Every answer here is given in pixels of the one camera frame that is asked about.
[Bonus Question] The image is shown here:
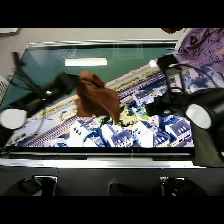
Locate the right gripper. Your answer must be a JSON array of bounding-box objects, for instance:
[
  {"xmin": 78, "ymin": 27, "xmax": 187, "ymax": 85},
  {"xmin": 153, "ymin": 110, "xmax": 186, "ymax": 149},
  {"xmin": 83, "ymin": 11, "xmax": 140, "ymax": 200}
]
[{"xmin": 145, "ymin": 91, "xmax": 188, "ymax": 118}]

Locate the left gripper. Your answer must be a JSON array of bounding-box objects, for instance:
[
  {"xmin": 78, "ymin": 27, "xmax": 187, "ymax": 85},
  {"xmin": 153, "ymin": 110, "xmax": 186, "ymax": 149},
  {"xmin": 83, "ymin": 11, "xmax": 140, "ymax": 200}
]
[{"xmin": 49, "ymin": 72, "xmax": 81, "ymax": 98}]

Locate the brown garment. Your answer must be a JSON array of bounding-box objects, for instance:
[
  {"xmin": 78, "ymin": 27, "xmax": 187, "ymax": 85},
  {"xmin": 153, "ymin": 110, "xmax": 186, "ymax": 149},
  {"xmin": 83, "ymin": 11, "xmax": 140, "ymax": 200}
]
[{"xmin": 75, "ymin": 70, "xmax": 122, "ymax": 125}]

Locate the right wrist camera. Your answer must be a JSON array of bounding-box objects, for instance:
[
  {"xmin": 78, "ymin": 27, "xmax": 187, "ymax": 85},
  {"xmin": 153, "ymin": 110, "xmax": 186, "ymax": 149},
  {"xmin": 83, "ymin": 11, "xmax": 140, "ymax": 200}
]
[{"xmin": 155, "ymin": 53, "xmax": 184, "ymax": 94}]

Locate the silver frame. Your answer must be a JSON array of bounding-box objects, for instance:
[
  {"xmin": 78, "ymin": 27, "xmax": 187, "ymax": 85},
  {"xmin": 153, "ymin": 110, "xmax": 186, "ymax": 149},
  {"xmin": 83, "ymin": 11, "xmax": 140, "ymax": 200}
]
[{"xmin": 0, "ymin": 150, "xmax": 206, "ymax": 197}]

